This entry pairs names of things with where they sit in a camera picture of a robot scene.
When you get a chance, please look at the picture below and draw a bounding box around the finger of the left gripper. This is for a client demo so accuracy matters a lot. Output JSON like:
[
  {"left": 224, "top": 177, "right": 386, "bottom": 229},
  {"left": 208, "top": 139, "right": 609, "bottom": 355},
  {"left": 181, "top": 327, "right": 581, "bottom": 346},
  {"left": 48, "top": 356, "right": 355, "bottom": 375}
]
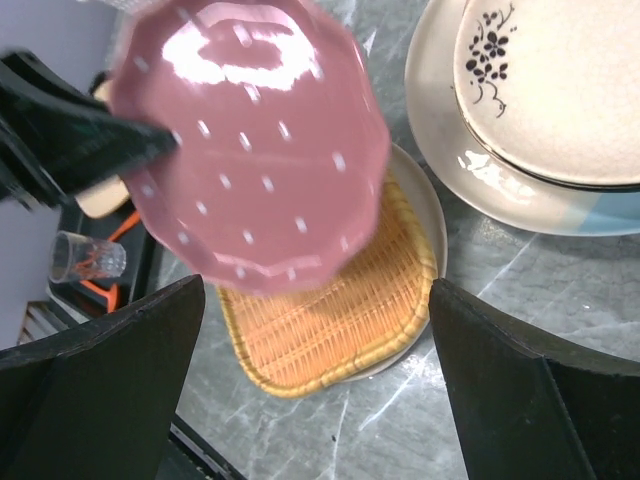
[{"left": 1, "top": 50, "right": 177, "bottom": 209}]

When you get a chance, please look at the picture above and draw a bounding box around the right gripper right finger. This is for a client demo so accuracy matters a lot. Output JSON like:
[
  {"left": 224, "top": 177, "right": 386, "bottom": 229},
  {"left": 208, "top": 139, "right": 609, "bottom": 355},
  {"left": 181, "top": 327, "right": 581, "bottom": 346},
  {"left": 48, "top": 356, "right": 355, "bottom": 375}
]
[{"left": 429, "top": 279, "right": 639, "bottom": 479}]

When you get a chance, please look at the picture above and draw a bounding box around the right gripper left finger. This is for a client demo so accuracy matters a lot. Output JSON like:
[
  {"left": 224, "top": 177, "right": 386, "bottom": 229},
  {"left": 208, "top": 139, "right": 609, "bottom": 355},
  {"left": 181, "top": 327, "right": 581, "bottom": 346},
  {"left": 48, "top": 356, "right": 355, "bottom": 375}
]
[{"left": 1, "top": 275, "right": 205, "bottom": 479}]

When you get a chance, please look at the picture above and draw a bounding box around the cream and pink plate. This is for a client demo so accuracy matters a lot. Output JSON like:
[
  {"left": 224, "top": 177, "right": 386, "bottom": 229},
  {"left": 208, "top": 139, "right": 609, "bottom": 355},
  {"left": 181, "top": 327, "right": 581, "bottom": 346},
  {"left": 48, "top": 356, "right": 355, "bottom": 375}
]
[{"left": 344, "top": 142, "right": 449, "bottom": 384}]

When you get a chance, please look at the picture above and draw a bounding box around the woven bamboo square tray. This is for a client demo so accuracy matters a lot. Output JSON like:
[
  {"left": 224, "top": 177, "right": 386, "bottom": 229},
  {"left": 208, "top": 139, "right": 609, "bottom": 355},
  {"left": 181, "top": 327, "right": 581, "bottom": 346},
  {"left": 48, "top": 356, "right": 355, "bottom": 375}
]
[{"left": 217, "top": 174, "right": 438, "bottom": 398}]

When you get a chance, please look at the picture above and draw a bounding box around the pink dotted scalloped plate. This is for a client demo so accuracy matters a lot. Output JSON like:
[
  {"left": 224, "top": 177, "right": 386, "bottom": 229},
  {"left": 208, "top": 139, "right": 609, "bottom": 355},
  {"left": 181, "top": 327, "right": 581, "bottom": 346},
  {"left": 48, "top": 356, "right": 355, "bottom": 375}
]
[{"left": 109, "top": 1, "right": 391, "bottom": 294}]

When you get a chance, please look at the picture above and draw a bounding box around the beige bird pattern plate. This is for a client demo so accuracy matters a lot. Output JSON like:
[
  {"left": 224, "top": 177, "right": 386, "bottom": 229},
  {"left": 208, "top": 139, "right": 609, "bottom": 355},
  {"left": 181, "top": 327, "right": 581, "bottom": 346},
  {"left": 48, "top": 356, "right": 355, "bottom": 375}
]
[{"left": 76, "top": 72, "right": 130, "bottom": 218}]

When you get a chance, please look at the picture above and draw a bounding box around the clear glass cup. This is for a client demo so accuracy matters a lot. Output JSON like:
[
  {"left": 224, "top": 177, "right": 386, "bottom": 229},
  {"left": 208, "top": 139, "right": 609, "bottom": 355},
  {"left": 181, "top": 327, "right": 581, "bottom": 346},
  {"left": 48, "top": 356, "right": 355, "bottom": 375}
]
[{"left": 49, "top": 231, "right": 105, "bottom": 283}]

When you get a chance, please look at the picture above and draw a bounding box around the black rectangular tray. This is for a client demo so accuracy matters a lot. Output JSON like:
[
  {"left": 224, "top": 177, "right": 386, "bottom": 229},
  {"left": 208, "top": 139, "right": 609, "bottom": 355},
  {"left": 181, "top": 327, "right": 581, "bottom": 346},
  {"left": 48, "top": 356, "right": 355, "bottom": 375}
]
[{"left": 49, "top": 201, "right": 157, "bottom": 319}]

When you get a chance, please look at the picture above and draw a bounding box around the large cream and blue plate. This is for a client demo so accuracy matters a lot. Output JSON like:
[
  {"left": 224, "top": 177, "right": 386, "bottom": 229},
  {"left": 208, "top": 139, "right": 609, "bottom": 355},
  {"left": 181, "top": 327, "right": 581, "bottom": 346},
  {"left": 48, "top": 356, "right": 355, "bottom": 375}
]
[{"left": 405, "top": 1, "right": 639, "bottom": 237}]

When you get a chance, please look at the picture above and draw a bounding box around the small cream floral plate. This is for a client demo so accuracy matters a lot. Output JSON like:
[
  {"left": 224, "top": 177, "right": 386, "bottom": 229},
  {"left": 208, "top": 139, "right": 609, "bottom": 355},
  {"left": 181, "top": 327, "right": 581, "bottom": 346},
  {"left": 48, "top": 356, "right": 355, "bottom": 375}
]
[{"left": 453, "top": 1, "right": 639, "bottom": 190}]

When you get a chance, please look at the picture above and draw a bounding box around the aluminium rail frame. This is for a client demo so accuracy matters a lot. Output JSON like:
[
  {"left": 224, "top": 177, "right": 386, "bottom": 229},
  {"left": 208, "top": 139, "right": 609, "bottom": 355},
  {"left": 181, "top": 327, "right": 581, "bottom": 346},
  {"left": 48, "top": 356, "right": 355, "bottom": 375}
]
[{"left": 17, "top": 301, "right": 68, "bottom": 345}]

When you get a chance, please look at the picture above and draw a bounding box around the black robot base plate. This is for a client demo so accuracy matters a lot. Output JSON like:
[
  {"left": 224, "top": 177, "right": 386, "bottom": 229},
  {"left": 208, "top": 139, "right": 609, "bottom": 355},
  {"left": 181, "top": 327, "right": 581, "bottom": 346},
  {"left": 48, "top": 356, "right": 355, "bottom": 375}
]
[{"left": 155, "top": 415, "right": 246, "bottom": 480}]

